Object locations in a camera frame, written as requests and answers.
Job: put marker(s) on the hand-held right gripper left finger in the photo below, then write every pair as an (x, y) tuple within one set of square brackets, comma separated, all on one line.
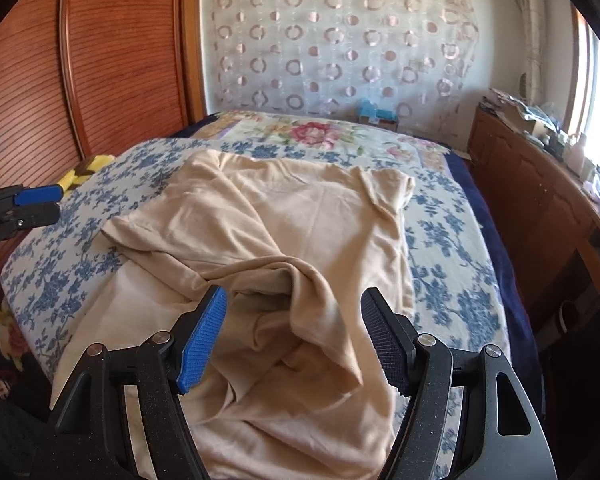
[(205, 340)]

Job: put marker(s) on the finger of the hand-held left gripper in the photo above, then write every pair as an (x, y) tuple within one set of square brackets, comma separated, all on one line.
[(40, 194), (35, 215)]

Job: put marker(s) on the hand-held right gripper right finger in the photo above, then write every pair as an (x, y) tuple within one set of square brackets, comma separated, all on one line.
[(387, 345)]

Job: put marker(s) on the beige printed t-shirt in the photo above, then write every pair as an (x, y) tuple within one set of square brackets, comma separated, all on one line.
[(280, 220)]

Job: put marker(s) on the yellow plush toy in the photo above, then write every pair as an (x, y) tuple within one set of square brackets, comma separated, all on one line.
[(97, 162)]

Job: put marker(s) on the blue floral bed sheet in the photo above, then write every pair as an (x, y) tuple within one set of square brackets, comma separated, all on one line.
[(445, 240)]

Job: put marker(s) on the brown wooden wardrobe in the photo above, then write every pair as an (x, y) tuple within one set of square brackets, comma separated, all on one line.
[(120, 60)]

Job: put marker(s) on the brown wooden cabinet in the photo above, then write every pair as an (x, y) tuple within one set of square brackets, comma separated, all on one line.
[(530, 185)]

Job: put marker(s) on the pink floral blanket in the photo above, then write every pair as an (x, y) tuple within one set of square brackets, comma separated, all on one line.
[(310, 132)]

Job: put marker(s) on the small blue toy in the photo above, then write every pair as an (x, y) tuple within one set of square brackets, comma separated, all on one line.
[(375, 110)]

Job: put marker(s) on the pile of bottles and papers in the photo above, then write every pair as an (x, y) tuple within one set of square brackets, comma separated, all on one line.
[(530, 112)]

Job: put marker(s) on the white curtain with circles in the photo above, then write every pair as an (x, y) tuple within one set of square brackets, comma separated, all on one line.
[(330, 35)]

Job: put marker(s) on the beige checked curtain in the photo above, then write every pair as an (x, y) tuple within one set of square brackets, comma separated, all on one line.
[(535, 25)]

